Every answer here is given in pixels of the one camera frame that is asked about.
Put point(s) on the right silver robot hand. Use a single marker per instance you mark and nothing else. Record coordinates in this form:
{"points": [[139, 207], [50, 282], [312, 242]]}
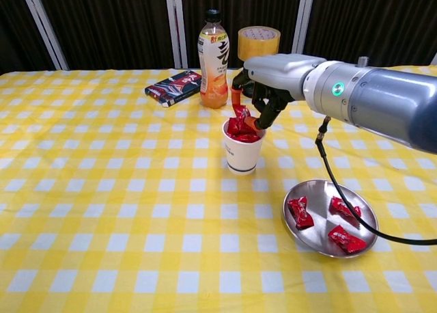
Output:
{"points": [[280, 74]]}

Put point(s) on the red candy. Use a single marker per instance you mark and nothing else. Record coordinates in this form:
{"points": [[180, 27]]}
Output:
{"points": [[300, 213], [241, 112], [341, 207], [251, 130], [235, 128], [247, 138], [346, 239]]}

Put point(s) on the round steel plate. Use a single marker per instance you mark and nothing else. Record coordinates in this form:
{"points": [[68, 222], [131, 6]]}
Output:
{"points": [[321, 193]]}

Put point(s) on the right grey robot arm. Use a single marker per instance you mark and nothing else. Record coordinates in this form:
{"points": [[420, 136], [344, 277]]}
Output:
{"points": [[382, 94]]}

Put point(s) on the white paper cup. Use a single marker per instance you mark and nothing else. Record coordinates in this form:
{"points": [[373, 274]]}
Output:
{"points": [[242, 156]]}

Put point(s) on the yellowish packing tape roll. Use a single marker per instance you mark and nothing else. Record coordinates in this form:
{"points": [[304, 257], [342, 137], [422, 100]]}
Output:
{"points": [[259, 43]]}

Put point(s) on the black mesh pen holder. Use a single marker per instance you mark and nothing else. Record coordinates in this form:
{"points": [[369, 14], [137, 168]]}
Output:
{"points": [[246, 91]]}

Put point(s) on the orange drink bottle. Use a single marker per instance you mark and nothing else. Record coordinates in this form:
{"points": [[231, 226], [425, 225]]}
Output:
{"points": [[211, 87]]}

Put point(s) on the black curtain panel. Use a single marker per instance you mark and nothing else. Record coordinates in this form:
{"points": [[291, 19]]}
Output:
{"points": [[109, 26], [13, 26], [375, 19], [246, 5]]}

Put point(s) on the dark blue red snack box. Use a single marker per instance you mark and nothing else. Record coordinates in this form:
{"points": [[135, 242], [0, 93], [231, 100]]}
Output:
{"points": [[174, 87]]}

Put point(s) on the yellow white checkered tablecloth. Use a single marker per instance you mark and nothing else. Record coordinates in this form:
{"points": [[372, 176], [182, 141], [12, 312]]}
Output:
{"points": [[102, 190]]}

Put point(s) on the grey partition frame post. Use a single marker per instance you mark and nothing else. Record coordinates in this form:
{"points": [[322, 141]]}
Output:
{"points": [[304, 19], [434, 59], [44, 26], [175, 26]]}

